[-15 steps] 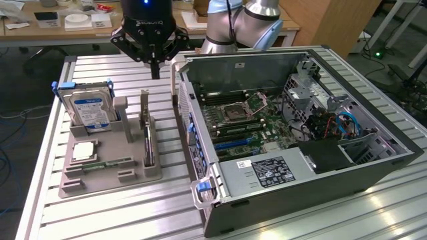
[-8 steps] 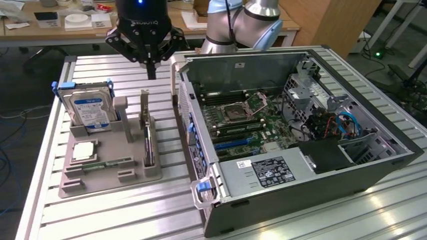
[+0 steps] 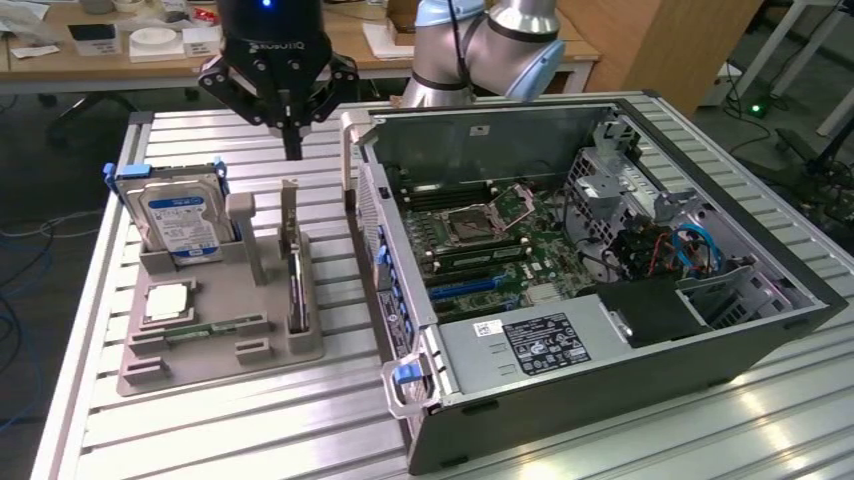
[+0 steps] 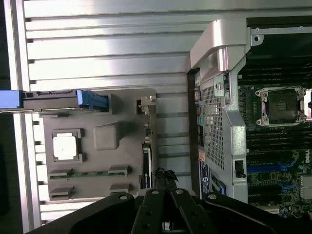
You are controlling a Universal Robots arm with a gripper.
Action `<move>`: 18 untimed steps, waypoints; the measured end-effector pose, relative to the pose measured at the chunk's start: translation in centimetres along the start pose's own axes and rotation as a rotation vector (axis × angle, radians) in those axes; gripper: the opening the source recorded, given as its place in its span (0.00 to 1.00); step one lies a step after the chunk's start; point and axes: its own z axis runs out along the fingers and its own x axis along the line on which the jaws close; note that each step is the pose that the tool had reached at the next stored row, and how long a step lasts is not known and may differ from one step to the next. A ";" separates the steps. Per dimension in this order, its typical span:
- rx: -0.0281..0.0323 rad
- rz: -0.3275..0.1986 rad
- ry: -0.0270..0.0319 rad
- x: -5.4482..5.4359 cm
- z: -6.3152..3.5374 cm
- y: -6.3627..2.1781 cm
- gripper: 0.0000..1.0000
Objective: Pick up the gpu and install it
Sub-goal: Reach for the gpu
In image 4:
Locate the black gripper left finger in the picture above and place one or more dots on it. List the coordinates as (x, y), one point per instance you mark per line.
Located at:
(148, 212)

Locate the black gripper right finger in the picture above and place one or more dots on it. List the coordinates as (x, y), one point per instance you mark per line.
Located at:
(187, 212)

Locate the grey parts rack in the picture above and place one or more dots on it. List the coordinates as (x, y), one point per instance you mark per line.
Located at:
(109, 156)

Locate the green RAM stick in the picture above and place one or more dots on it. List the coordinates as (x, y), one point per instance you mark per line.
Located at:
(90, 173)

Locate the green motherboard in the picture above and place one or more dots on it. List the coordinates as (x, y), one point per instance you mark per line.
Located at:
(263, 180)

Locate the blue expansion slot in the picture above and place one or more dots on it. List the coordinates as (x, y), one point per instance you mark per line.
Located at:
(263, 167)

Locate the open black PC case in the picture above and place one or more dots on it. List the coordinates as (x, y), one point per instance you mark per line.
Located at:
(214, 122)

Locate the silver CPU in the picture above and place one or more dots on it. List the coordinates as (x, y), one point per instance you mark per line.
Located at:
(64, 147)

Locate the CPU socket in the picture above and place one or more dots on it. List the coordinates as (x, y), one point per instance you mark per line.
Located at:
(280, 107)

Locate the metal socket cover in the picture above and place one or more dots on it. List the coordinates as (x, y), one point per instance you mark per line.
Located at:
(309, 104)

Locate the hard disk in blue carrier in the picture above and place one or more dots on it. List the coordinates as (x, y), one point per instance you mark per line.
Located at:
(9, 98)

